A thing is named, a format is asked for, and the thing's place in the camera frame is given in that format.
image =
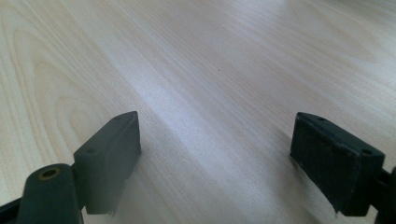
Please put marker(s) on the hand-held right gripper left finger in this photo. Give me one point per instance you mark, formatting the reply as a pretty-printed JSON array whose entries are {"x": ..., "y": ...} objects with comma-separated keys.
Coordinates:
[{"x": 107, "y": 161}]

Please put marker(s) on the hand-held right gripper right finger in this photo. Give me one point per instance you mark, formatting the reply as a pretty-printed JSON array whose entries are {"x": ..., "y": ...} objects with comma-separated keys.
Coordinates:
[{"x": 330, "y": 168}]

